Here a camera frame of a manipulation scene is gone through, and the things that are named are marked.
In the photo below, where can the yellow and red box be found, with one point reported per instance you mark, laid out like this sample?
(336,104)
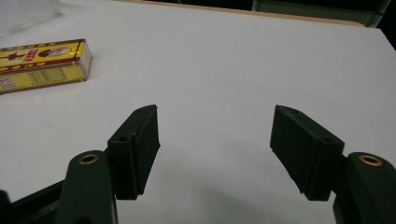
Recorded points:
(40,67)

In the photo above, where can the clear plastic bag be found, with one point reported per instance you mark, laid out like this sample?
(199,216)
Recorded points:
(26,12)

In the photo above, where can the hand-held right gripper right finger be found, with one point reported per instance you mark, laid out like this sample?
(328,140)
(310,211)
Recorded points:
(308,149)

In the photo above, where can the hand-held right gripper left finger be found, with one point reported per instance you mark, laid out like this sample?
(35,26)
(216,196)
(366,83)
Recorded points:
(134,149)

